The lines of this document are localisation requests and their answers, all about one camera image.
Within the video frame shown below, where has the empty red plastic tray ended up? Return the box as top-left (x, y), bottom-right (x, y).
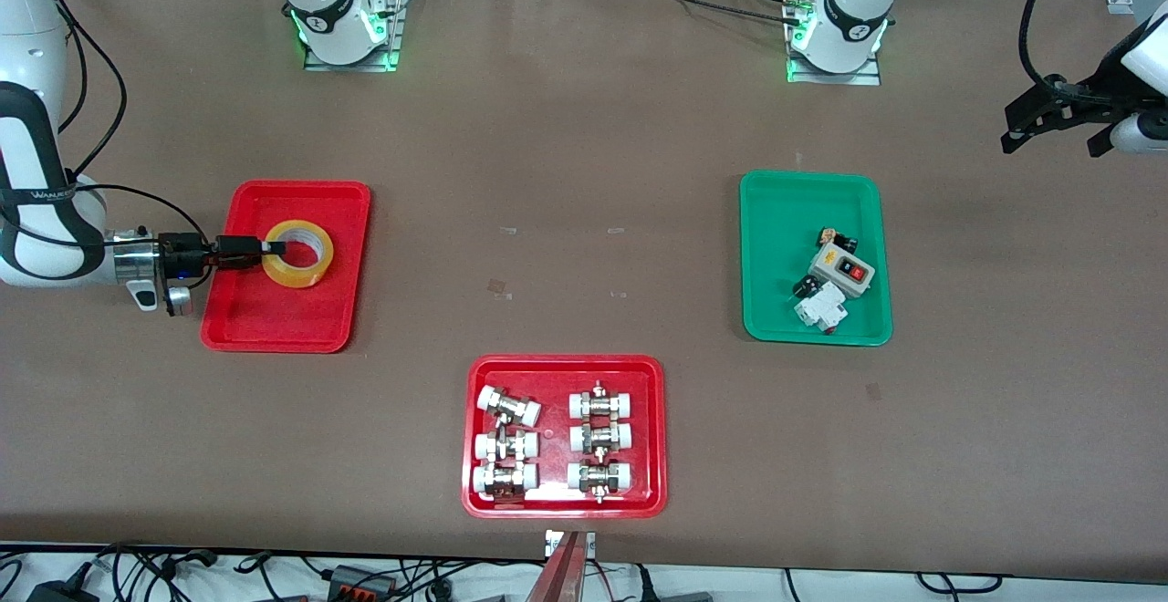
top-left (200, 180), bottom-right (373, 354)

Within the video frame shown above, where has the red tray with pipe fittings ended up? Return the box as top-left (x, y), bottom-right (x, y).
top-left (461, 354), bottom-right (669, 520)

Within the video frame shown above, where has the reddish wooden beam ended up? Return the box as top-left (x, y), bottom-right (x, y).
top-left (524, 532), bottom-right (590, 602)

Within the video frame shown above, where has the white metal pipe fitting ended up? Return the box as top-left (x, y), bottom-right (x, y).
top-left (568, 420), bottom-right (634, 456)
top-left (566, 460), bottom-right (634, 503)
top-left (472, 462), bottom-right (540, 502)
top-left (477, 385), bottom-right (543, 428)
top-left (474, 430), bottom-right (540, 463)
top-left (568, 381), bottom-right (636, 421)

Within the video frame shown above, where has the green plastic tray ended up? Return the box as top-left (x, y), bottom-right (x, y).
top-left (739, 171), bottom-right (893, 348)

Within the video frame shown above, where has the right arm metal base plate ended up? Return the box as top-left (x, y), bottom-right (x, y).
top-left (304, 0), bottom-right (409, 73)

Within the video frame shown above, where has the black orange power box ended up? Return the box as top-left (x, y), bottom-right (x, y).
top-left (326, 564), bottom-right (401, 600)

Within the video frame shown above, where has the grey push button switch box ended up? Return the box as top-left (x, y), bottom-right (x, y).
top-left (807, 244), bottom-right (878, 301)

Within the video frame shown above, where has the small metal table bracket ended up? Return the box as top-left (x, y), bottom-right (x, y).
top-left (544, 529), bottom-right (597, 560)

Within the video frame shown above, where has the black floor cable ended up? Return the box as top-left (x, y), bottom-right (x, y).
top-left (915, 572), bottom-right (1006, 596)
top-left (89, 542), bottom-right (222, 586)

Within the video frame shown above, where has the white circuit breaker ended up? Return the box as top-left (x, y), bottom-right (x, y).
top-left (791, 281), bottom-right (850, 336)

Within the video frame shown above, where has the yellow packing tape roll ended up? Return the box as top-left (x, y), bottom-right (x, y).
top-left (263, 219), bottom-right (336, 291)

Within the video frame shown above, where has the black power adapter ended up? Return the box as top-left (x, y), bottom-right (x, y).
top-left (26, 578), bottom-right (103, 602)

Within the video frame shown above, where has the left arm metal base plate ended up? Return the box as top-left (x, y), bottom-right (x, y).
top-left (786, 32), bottom-right (883, 88)

